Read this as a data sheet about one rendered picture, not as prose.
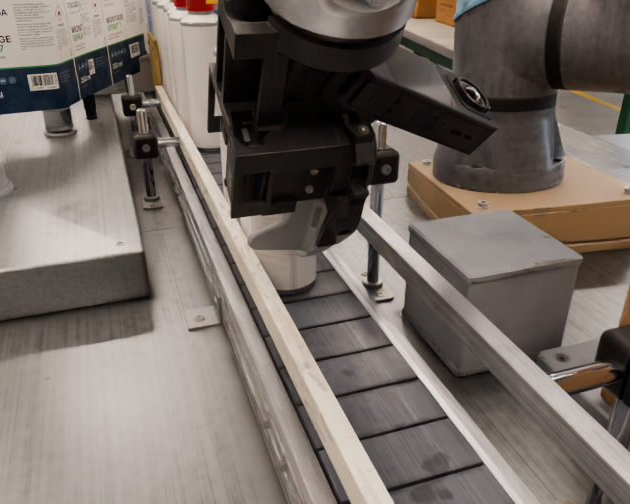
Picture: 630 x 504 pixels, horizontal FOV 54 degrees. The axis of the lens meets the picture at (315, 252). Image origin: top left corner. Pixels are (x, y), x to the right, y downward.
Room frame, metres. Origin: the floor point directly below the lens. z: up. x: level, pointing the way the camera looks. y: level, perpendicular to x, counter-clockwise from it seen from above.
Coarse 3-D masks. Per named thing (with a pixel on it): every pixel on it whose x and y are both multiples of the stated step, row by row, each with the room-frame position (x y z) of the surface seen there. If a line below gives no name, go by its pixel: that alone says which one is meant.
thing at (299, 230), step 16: (304, 208) 0.35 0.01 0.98; (320, 208) 0.36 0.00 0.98; (272, 224) 0.36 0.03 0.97; (288, 224) 0.36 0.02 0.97; (304, 224) 0.36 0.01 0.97; (320, 224) 0.36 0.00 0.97; (256, 240) 0.36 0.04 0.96; (272, 240) 0.37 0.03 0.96; (288, 240) 0.37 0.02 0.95; (304, 240) 0.38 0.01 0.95; (304, 256) 0.39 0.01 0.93
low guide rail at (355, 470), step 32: (160, 96) 0.95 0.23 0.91; (192, 160) 0.65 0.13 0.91; (224, 224) 0.48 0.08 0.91; (256, 256) 0.42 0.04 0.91; (256, 288) 0.38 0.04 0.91; (288, 320) 0.33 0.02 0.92; (288, 352) 0.30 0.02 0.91; (320, 384) 0.27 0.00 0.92; (320, 416) 0.25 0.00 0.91; (352, 448) 0.22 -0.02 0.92; (352, 480) 0.20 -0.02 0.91
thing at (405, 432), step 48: (240, 288) 0.47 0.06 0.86; (336, 288) 0.43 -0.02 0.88; (336, 336) 0.36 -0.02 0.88; (384, 336) 0.36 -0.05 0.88; (288, 384) 0.31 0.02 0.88; (336, 384) 0.31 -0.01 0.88; (384, 384) 0.31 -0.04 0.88; (384, 432) 0.27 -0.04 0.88; (432, 432) 0.27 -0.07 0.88; (336, 480) 0.23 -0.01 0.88; (384, 480) 0.23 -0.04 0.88; (432, 480) 0.23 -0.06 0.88; (480, 480) 0.23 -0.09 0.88
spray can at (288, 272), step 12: (252, 216) 0.43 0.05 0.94; (264, 216) 0.42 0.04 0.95; (276, 216) 0.42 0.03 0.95; (252, 228) 0.44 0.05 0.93; (264, 252) 0.42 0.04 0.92; (276, 252) 0.42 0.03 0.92; (288, 252) 0.42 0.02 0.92; (264, 264) 0.42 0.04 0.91; (276, 264) 0.42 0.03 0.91; (288, 264) 0.42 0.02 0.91; (300, 264) 0.42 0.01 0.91; (312, 264) 0.43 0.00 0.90; (276, 276) 0.42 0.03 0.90; (288, 276) 0.42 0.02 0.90; (300, 276) 0.42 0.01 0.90; (312, 276) 0.43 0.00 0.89; (276, 288) 0.42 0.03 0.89; (288, 288) 0.42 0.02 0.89; (300, 288) 0.42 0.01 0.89
